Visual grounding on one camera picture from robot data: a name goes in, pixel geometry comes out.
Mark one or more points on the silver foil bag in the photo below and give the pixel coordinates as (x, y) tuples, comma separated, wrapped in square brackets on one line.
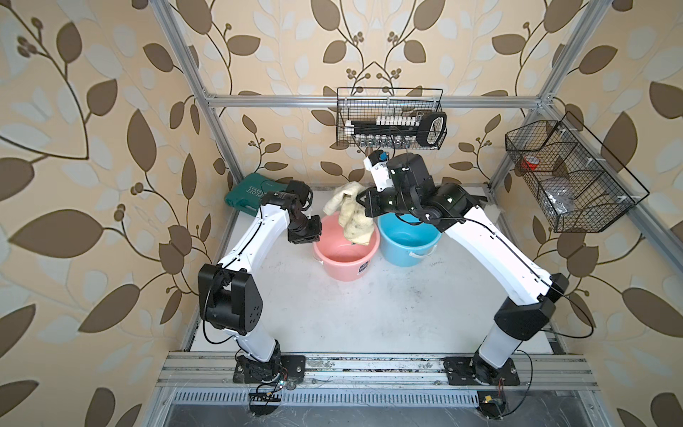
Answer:
[(558, 191)]

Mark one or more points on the black wire basket wall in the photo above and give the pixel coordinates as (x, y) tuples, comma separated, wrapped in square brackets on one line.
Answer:
[(604, 187), (367, 103)]

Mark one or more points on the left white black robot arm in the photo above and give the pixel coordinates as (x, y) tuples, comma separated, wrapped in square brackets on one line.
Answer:
[(229, 299)]

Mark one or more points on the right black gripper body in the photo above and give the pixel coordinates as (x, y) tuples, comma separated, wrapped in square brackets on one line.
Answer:
[(391, 200)]

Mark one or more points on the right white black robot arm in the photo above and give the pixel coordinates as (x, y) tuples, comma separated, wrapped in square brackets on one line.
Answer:
[(532, 292)]

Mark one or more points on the blue plastic bucket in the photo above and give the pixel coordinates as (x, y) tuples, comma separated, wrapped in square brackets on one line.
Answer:
[(405, 240)]

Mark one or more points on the black socket set holder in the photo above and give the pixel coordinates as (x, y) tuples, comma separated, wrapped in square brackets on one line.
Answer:
[(425, 130)]

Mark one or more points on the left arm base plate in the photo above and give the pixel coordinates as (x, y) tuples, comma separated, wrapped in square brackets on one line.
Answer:
[(269, 368)]

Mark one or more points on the black wire basket back wall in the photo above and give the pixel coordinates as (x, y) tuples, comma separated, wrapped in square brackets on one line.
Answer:
[(367, 103)]

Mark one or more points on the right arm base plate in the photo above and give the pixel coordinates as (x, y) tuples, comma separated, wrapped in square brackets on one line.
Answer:
[(473, 371)]

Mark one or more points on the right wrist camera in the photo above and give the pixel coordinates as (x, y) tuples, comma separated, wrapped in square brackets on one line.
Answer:
[(376, 164)]

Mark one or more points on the black wire basket right wall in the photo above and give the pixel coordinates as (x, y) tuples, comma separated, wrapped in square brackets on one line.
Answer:
[(604, 187)]

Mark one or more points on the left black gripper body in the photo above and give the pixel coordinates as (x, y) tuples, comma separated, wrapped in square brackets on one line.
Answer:
[(304, 229)]

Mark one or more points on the green plastic tool case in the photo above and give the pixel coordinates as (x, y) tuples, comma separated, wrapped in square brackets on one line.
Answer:
[(246, 196)]

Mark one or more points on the yellow cloth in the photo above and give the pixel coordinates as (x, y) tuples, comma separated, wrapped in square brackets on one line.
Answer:
[(357, 227)]

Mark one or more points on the aluminium front rail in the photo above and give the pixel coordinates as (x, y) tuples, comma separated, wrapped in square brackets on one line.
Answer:
[(366, 371)]

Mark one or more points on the pink plastic bucket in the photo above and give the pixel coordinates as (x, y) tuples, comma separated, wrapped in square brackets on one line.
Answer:
[(341, 259)]

